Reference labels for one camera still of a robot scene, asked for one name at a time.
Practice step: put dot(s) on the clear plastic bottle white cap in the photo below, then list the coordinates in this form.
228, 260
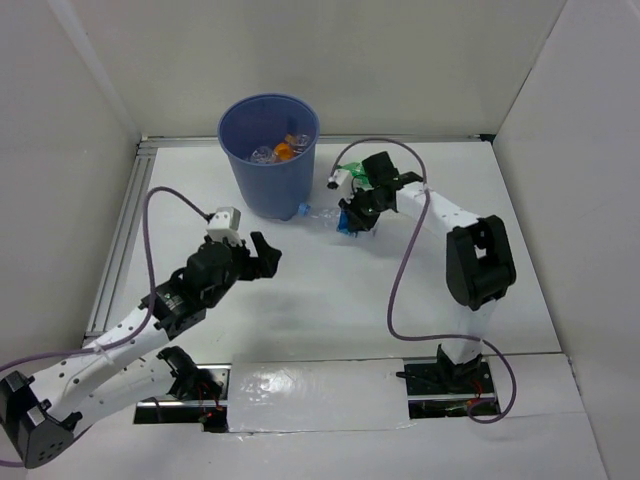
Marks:
298, 143

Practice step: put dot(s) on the blue plastic bin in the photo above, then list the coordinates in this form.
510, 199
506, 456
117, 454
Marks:
273, 190

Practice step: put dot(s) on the clear bottle no label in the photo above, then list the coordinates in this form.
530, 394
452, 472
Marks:
263, 155

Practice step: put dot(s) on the orange juice bottle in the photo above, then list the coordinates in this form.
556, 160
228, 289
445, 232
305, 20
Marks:
284, 150

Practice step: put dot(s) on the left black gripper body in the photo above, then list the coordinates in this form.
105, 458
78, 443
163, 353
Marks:
240, 254

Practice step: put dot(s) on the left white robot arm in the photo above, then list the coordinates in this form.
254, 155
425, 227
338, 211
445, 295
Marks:
45, 413

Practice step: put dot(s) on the green plastic bottle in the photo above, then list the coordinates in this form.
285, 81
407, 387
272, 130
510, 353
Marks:
360, 179

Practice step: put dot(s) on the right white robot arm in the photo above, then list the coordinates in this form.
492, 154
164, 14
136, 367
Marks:
478, 270

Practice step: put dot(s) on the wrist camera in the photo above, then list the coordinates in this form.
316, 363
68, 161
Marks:
339, 179
223, 226

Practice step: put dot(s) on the clear bottle blue label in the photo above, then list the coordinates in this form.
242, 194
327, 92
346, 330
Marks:
332, 219

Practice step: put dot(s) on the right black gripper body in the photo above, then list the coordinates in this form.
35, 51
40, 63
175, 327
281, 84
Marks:
366, 199

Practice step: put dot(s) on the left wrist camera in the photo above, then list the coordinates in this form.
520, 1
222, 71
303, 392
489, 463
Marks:
223, 226

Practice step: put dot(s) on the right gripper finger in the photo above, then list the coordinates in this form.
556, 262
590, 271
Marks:
345, 206
362, 219

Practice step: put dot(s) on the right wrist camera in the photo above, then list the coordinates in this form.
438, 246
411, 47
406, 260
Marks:
339, 179

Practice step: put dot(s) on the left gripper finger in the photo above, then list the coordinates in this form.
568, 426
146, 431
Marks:
255, 269
266, 254

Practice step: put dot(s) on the white taped cover sheet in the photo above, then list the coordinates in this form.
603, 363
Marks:
324, 396

